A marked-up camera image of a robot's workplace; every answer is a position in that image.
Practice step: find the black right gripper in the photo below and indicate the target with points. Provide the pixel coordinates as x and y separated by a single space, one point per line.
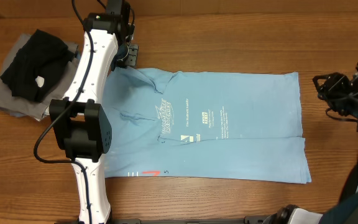
334 81

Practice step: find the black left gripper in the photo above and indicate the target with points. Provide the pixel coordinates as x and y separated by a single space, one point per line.
130 58

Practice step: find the light blue printed t-shirt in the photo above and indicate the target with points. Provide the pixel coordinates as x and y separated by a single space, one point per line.
207 124

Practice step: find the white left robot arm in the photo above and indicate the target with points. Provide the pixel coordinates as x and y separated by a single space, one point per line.
80 124

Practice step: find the black folded garment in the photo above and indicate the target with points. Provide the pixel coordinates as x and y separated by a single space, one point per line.
37 67

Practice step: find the grey folded garment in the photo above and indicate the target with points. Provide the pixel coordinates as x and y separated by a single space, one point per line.
17 106

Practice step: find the black table edge rail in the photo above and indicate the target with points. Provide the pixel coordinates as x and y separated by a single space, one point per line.
258 219

